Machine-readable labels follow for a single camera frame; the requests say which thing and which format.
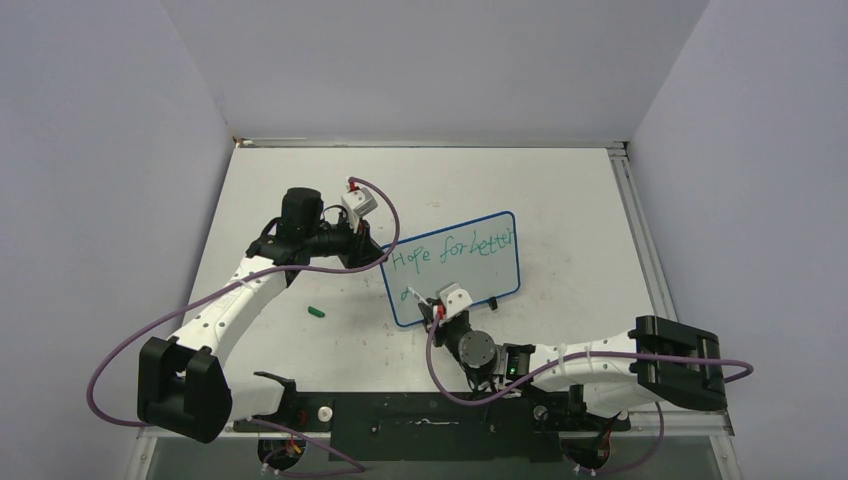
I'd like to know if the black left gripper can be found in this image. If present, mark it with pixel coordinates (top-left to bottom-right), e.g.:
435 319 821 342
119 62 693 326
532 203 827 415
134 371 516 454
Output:
305 211 387 272

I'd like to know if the white whiteboard marker pen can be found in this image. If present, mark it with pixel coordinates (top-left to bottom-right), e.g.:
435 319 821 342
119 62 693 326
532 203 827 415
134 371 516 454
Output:
407 287 429 305

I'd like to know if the green marker cap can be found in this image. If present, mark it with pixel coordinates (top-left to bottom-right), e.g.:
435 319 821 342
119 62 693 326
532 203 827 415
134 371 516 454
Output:
307 306 326 318

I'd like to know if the blue framed whiteboard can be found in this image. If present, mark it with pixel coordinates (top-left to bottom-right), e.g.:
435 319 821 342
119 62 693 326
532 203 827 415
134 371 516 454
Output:
381 211 521 328

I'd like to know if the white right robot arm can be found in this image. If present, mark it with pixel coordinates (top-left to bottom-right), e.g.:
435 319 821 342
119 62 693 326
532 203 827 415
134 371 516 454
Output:
418 299 727 428

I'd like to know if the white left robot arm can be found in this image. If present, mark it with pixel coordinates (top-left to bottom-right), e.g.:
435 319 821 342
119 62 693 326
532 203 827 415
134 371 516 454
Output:
137 180 386 443

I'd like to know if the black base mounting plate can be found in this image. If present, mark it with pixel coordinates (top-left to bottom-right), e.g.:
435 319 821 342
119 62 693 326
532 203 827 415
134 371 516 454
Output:
266 392 631 463

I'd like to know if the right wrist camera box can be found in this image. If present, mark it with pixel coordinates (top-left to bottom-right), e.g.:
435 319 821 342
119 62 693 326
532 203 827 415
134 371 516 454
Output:
437 282 473 321

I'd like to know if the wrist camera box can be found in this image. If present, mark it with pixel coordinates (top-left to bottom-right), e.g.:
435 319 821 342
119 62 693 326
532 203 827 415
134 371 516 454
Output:
437 282 473 321
341 187 378 225

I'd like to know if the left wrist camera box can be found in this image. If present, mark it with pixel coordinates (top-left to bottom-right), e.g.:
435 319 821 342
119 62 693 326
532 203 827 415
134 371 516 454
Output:
341 187 378 225

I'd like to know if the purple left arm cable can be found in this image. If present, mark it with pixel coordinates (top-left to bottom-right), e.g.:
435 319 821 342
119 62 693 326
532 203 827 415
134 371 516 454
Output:
86 176 401 478

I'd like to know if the aluminium table edge rail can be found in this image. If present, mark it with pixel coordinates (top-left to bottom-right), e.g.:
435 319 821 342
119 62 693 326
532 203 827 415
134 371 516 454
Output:
233 137 626 150

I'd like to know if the aluminium frame rail right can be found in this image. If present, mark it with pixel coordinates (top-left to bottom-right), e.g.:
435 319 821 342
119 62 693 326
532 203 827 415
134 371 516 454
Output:
607 143 678 321

